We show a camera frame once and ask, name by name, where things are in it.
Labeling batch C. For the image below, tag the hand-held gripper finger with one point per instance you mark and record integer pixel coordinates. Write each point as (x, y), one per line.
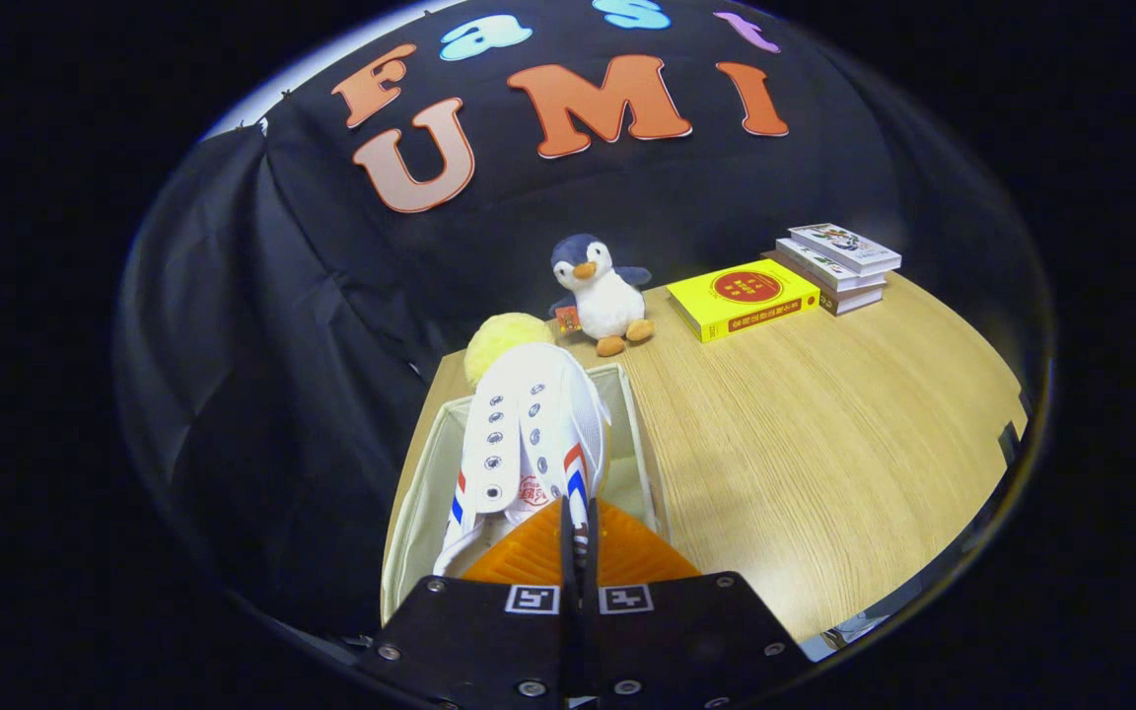
(568, 562)
(592, 562)

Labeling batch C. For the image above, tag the white striped canvas shoe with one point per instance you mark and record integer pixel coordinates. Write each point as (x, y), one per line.
(529, 434)

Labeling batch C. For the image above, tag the beige fabric storage box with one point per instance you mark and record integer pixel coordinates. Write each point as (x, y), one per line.
(420, 493)

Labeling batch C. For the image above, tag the yellow round plush bun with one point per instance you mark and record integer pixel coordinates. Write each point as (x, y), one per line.
(504, 335)

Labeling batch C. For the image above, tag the small red card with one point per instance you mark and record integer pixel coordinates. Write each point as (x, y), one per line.
(568, 319)

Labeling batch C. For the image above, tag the penguin plush toy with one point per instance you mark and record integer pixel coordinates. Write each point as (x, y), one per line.
(603, 296)

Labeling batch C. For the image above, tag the yellow book with red circle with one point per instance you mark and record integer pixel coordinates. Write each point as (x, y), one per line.
(741, 296)

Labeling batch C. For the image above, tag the brown cover book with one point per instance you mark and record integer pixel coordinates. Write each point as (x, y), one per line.
(854, 301)

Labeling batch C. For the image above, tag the white paperback book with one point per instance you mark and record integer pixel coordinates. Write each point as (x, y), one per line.
(824, 266)

